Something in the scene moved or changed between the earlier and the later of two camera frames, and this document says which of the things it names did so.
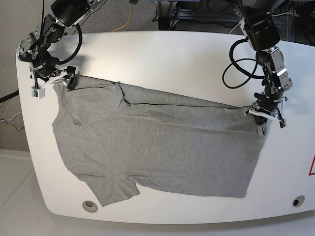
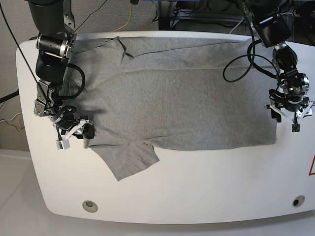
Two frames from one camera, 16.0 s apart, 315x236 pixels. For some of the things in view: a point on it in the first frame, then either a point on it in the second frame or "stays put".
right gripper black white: x=267 y=107 to x=305 y=109
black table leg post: x=164 y=22 stays put
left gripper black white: x=47 y=74 to x=82 y=128
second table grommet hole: x=90 y=206 stays put
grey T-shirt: x=118 y=140 to x=140 y=93
